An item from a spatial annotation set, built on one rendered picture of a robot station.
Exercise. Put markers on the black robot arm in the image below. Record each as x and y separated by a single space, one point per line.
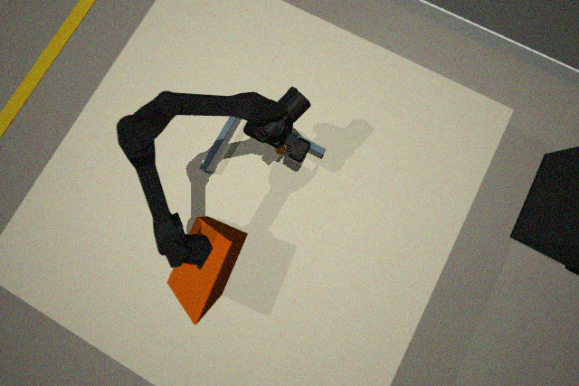
136 134

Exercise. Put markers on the clear low glass wall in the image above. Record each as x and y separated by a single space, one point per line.
226 141

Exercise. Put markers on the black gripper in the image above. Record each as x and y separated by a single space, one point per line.
296 149

